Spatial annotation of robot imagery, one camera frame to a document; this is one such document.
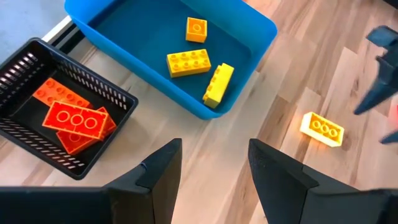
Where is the black mesh basket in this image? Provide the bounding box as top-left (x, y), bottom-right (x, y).
top-left (0, 37), bottom-right (139, 181)

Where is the yellow-orange toy brick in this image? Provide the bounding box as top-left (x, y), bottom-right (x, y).
top-left (299, 111), bottom-right (345, 148)
top-left (166, 49), bottom-right (212, 78)

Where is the blue plastic bin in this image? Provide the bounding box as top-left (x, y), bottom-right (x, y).
top-left (64, 0), bottom-right (279, 121)

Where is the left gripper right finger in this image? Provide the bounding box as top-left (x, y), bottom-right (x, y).
top-left (248, 138), bottom-right (398, 224)

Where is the small red toy brick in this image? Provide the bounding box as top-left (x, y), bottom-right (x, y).
top-left (387, 104), bottom-right (398, 131)

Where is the black aluminium table frame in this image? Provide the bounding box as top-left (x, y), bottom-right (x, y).
top-left (41, 15), bottom-right (86, 55)

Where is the orange toy brick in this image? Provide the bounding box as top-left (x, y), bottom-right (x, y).
top-left (32, 77), bottom-right (94, 110)

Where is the small yellow toy brick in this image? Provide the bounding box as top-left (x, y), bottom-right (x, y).
top-left (185, 16), bottom-right (208, 44)

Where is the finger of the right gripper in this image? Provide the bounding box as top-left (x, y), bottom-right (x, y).
top-left (379, 131), bottom-right (398, 146)
top-left (353, 25), bottom-right (398, 116)

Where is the lemon yellow toy brick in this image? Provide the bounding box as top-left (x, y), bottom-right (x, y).
top-left (202, 62), bottom-right (235, 110)

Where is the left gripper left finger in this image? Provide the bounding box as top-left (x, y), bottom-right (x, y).
top-left (0, 138), bottom-right (183, 224)

